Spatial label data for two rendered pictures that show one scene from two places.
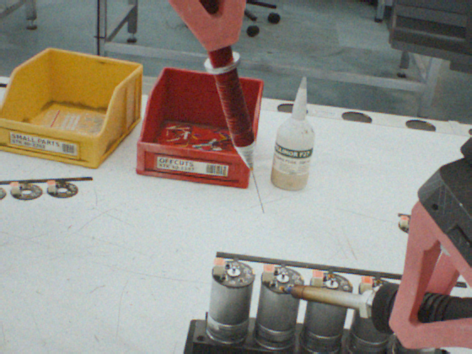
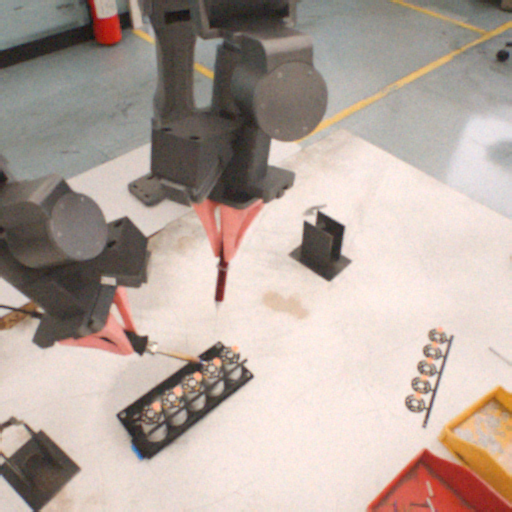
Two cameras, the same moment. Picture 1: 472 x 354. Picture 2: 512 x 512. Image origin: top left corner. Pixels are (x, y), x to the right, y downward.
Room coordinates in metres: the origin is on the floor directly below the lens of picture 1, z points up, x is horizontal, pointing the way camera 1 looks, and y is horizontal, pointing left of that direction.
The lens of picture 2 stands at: (0.61, -0.17, 1.34)
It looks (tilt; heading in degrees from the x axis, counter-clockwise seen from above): 47 degrees down; 141
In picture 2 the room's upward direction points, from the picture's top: straight up
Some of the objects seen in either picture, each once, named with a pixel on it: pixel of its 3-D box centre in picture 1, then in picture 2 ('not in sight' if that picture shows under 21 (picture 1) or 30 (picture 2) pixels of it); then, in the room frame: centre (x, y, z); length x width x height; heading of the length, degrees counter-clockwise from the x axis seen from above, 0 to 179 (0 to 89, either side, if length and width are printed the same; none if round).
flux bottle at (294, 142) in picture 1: (296, 131); not in sight; (0.57, -0.01, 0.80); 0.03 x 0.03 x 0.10
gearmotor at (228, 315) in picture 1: (229, 307); (230, 366); (0.33, 0.02, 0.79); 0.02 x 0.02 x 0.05
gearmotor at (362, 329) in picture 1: (372, 324); (174, 408); (0.33, -0.06, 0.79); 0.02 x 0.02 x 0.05
